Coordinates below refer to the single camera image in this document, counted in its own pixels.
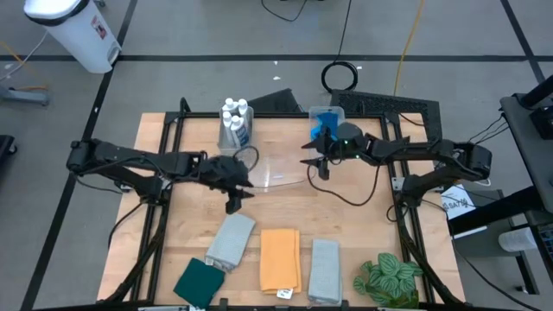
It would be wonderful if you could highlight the striped-leaf potted plant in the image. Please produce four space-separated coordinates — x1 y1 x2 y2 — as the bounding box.
353 252 424 309

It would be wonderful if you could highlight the clear curved plastic tray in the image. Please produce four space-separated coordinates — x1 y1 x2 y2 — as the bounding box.
235 144 311 194

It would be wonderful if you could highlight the grey stand foot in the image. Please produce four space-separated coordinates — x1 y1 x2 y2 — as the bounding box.
0 86 51 107

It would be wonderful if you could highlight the clear narrow plastic bin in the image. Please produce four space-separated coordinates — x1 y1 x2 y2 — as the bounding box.
217 97 255 157

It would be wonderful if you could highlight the yellow cable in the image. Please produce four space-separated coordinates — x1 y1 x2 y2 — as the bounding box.
391 0 427 98

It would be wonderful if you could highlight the black wedge-shaped box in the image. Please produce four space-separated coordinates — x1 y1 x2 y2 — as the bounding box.
249 87 304 115

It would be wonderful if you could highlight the white trash can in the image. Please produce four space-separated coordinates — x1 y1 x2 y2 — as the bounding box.
23 0 124 74

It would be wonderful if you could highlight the black side desk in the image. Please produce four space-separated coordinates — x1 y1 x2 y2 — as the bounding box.
499 75 553 213

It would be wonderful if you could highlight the light grey waffle towel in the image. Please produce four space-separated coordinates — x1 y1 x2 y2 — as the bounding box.
204 213 257 273
308 238 343 306

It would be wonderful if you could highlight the white plastic cleaner bottle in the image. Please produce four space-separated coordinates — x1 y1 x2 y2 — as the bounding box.
236 98 254 130
220 111 234 147
221 98 237 120
231 114 251 148

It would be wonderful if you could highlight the white paper roll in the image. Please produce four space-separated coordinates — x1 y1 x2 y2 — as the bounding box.
498 227 539 253

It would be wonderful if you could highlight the black caster base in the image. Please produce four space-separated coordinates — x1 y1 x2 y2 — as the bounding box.
0 134 19 157

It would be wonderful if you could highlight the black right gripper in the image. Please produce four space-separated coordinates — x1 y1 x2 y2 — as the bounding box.
299 123 368 181

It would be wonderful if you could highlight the black coiled cable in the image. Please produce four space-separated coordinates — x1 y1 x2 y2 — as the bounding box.
320 0 360 94

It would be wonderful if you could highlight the orange folded towel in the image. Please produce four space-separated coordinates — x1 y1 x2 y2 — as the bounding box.
258 228 302 296

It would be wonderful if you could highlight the black metal table frame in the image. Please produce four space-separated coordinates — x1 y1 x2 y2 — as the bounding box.
101 97 470 311

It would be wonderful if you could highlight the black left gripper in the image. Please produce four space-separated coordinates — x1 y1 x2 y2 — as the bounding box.
206 155 257 215

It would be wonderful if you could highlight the frosted plastic bin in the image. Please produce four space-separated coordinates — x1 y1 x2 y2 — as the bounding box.
308 105 347 150

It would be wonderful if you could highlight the dark green cloth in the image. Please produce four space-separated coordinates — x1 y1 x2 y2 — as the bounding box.
172 257 226 310

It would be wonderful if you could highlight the white printed paper sheet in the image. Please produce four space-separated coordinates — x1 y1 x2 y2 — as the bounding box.
440 185 477 221

